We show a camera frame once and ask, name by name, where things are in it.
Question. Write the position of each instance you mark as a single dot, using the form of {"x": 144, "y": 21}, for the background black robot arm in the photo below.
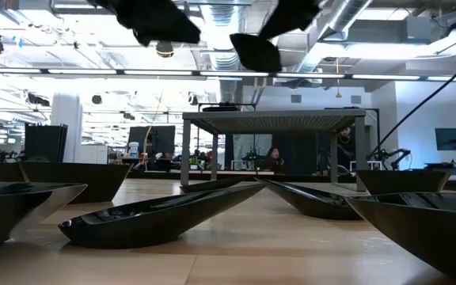
{"x": 400, "y": 154}

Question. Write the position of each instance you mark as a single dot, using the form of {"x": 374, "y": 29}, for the long white light bar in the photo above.
{"x": 156, "y": 72}

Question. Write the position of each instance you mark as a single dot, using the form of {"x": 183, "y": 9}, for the black upright panel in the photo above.
{"x": 46, "y": 142}

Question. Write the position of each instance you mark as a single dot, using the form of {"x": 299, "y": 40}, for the seated person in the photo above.
{"x": 274, "y": 158}

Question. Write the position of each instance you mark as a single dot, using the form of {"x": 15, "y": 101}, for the black leaf-shaped mini plate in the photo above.
{"x": 315, "y": 206}
{"x": 141, "y": 225}
{"x": 212, "y": 185}

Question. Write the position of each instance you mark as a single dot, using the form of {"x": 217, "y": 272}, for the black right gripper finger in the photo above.
{"x": 257, "y": 53}
{"x": 291, "y": 16}

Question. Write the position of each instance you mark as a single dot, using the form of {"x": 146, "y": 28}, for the wall-mounted monitor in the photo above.
{"x": 451, "y": 138}

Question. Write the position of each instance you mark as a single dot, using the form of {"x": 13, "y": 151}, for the gray perforated metal riser shelf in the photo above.
{"x": 271, "y": 120}

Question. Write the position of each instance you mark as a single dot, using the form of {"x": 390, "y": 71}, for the white plastic container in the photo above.
{"x": 134, "y": 149}

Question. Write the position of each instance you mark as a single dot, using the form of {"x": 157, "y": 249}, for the standing person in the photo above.
{"x": 346, "y": 148}

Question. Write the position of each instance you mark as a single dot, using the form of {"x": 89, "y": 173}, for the black desk monitor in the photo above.
{"x": 164, "y": 139}
{"x": 139, "y": 138}

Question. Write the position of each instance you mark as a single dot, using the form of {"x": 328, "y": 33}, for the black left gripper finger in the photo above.
{"x": 142, "y": 39}
{"x": 156, "y": 21}

